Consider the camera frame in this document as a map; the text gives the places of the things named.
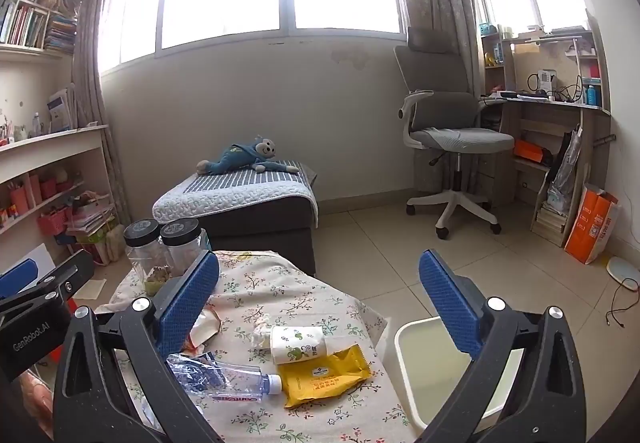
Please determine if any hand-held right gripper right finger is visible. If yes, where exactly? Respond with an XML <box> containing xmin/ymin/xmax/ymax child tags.
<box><xmin>419</xmin><ymin>249</ymin><xmax>587</xmax><ymax>443</ymax></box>

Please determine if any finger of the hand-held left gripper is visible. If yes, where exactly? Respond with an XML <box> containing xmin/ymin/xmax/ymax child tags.
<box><xmin>0</xmin><ymin>250</ymin><xmax>96</xmax><ymax>319</ymax></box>
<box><xmin>0</xmin><ymin>262</ymin><xmax>38</xmax><ymax>299</ymax></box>

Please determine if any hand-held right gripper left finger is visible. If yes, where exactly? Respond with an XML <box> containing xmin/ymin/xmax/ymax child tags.
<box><xmin>52</xmin><ymin>250</ymin><xmax>221</xmax><ymax>443</ymax></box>

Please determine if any white trash bin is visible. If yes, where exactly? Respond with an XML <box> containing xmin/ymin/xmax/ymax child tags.
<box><xmin>394</xmin><ymin>315</ymin><xmax>526</xmax><ymax>429</ymax></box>

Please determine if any white tissue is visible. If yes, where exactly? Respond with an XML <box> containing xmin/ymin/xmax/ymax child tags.
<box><xmin>251</xmin><ymin>315</ymin><xmax>273</xmax><ymax>349</ymax></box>

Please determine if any crushed clear plastic bottle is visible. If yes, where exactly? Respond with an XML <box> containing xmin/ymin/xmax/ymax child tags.
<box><xmin>165</xmin><ymin>352</ymin><xmax>283</xmax><ymax>404</ymax></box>

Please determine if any white paper cup green print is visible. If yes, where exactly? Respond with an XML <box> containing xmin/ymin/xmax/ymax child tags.
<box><xmin>270</xmin><ymin>325</ymin><xmax>333</xmax><ymax>365</ymax></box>

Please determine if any yellow snack packet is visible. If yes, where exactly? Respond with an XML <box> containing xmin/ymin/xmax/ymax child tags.
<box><xmin>276</xmin><ymin>344</ymin><xmax>373</xmax><ymax>409</ymax></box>

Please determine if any person's left forearm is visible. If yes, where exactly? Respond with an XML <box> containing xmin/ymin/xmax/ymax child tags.
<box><xmin>20</xmin><ymin>370</ymin><xmax>55</xmax><ymax>441</ymax></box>

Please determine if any paper sheet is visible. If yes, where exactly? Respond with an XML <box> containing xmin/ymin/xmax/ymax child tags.
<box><xmin>75</xmin><ymin>279</ymin><xmax>106</xmax><ymax>300</ymax></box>

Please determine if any pink basket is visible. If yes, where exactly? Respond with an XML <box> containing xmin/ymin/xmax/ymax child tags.
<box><xmin>37</xmin><ymin>210</ymin><xmax>68</xmax><ymax>236</ymax></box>

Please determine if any clear jar with round nuts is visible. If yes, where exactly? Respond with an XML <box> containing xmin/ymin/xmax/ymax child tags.
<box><xmin>160</xmin><ymin>218</ymin><xmax>211</xmax><ymax>274</ymax></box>

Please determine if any stack of papers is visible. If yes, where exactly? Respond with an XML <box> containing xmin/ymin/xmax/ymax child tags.
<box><xmin>65</xmin><ymin>193</ymin><xmax>118</xmax><ymax>244</ymax></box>

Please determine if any white tote bag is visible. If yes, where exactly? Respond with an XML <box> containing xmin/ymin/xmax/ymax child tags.
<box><xmin>107</xmin><ymin>223</ymin><xmax>126</xmax><ymax>259</ymax></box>

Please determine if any clear jar with pistachios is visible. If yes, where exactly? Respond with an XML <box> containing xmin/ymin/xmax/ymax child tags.
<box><xmin>123</xmin><ymin>219</ymin><xmax>171</xmax><ymax>296</ymax></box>

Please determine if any pink pen cup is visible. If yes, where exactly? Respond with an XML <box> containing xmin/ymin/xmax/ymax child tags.
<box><xmin>10</xmin><ymin>185</ymin><xmax>31</xmax><ymax>218</ymax></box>

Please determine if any dark grey ottoman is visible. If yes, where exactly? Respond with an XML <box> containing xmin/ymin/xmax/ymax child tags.
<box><xmin>152</xmin><ymin>160</ymin><xmax>319</xmax><ymax>276</ymax></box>

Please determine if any grey quilted mat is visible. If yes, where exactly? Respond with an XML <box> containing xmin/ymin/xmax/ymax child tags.
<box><xmin>152</xmin><ymin>160</ymin><xmax>318</xmax><ymax>226</ymax></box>

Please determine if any white curved shelf unit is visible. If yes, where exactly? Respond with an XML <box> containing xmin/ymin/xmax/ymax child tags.
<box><xmin>0</xmin><ymin>123</ymin><xmax>121</xmax><ymax>269</ymax></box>

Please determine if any blue plush monkey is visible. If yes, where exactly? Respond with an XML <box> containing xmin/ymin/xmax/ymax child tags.
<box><xmin>196</xmin><ymin>135</ymin><xmax>301</xmax><ymax>175</ymax></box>

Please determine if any orange paper bag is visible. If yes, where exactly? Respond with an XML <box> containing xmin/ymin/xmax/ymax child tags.
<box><xmin>564</xmin><ymin>183</ymin><xmax>621</xmax><ymax>265</ymax></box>

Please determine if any grey office chair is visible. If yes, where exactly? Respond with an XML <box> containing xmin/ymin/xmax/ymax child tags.
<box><xmin>394</xmin><ymin>45</ymin><xmax>516</xmax><ymax>240</ymax></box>

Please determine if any orange box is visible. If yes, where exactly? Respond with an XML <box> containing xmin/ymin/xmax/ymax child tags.
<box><xmin>514</xmin><ymin>139</ymin><xmax>553</xmax><ymax>165</ymax></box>

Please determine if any clear plastic bag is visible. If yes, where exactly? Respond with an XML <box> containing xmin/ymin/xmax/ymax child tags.
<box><xmin>547</xmin><ymin>125</ymin><xmax>583</xmax><ymax>214</ymax></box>

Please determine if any light blue floor scale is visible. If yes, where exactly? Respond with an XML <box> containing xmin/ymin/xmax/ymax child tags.
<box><xmin>606</xmin><ymin>257</ymin><xmax>640</xmax><ymax>292</ymax></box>

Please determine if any wooden desk with hutch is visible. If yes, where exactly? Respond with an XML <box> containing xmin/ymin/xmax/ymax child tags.
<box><xmin>477</xmin><ymin>10</ymin><xmax>613</xmax><ymax>249</ymax></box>

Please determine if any black cable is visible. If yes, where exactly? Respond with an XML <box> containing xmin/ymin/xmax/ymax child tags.
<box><xmin>605</xmin><ymin>278</ymin><xmax>640</xmax><ymax>329</ymax></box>

